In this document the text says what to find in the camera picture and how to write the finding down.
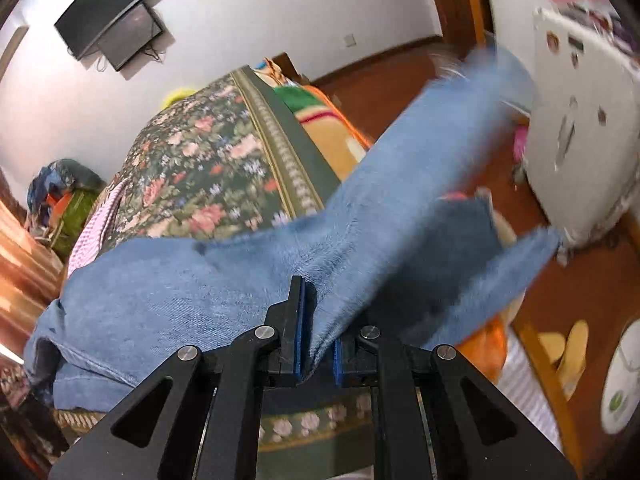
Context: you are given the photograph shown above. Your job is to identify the striped bed sheet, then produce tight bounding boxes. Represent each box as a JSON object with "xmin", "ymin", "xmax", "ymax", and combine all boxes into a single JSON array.
[{"xmin": 500, "ymin": 335, "xmax": 566, "ymax": 456}]

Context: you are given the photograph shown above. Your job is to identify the yellow slipper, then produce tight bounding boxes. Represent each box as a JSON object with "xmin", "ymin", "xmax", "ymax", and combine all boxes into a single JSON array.
[
  {"xmin": 537, "ymin": 332, "xmax": 566, "ymax": 363},
  {"xmin": 555, "ymin": 320, "xmax": 591, "ymax": 401}
]

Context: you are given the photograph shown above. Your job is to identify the yellow plush item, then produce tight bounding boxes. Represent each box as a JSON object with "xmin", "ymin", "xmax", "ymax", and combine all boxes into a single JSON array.
[{"xmin": 162, "ymin": 87, "xmax": 198, "ymax": 108}]

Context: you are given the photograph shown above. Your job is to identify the wooden headboard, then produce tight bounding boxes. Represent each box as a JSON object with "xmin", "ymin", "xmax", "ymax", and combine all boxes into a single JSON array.
[{"xmin": 0, "ymin": 200, "xmax": 68, "ymax": 361}]

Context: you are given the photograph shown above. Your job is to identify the pink checkered cloth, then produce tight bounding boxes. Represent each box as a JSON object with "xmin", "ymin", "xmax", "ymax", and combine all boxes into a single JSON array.
[{"xmin": 67, "ymin": 180, "xmax": 131, "ymax": 273}]

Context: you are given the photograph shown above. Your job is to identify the white appliance with green mark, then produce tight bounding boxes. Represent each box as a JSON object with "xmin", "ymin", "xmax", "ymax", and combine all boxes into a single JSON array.
[{"xmin": 600, "ymin": 317, "xmax": 640, "ymax": 436}]

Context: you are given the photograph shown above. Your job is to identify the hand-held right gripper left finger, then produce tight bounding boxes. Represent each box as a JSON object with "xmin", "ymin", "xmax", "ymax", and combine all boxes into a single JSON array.
[{"xmin": 47, "ymin": 275, "xmax": 318, "ymax": 480}]

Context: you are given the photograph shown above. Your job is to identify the floral bedspread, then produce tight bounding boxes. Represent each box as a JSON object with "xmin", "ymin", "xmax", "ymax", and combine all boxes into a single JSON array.
[{"xmin": 55, "ymin": 67, "xmax": 381, "ymax": 480}]

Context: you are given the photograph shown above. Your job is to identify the blue denim pants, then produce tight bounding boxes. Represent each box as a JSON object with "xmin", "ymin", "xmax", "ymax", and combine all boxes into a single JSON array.
[{"xmin": 22, "ymin": 47, "xmax": 563, "ymax": 401}]

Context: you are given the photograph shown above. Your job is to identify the pink slipper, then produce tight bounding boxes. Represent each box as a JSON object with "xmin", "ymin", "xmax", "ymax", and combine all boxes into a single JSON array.
[{"xmin": 512, "ymin": 125, "xmax": 531, "ymax": 161}]

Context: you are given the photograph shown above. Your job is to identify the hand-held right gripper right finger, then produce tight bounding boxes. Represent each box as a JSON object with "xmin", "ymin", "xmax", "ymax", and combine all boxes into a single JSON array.
[{"xmin": 332, "ymin": 325, "xmax": 583, "ymax": 480}]

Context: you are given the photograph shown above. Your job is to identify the wooden door frame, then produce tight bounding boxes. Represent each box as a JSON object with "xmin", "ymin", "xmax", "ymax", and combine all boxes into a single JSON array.
[{"xmin": 422, "ymin": 0, "xmax": 496, "ymax": 56}]

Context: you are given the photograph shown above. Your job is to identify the wooden bed frame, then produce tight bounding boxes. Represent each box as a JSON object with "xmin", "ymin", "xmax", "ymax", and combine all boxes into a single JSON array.
[{"xmin": 510, "ymin": 320, "xmax": 586, "ymax": 476}]

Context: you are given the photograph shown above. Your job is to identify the pile of colourful clothes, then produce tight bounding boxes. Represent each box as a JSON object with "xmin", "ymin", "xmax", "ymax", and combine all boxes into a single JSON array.
[{"xmin": 27, "ymin": 159, "xmax": 106, "ymax": 256}]

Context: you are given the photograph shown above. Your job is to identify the white suitcase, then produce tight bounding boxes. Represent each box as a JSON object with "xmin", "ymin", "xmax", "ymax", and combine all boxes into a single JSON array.
[{"xmin": 525, "ymin": 7, "xmax": 640, "ymax": 246}]

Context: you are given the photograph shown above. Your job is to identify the curved black wall television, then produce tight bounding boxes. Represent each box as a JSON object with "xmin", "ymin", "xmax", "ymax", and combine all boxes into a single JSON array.
[{"xmin": 54, "ymin": 0, "xmax": 166, "ymax": 61}]

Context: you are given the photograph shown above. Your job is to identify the small black wall monitor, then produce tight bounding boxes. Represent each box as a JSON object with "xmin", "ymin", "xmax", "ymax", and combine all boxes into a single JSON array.
[{"xmin": 97, "ymin": 2, "xmax": 166, "ymax": 72}]

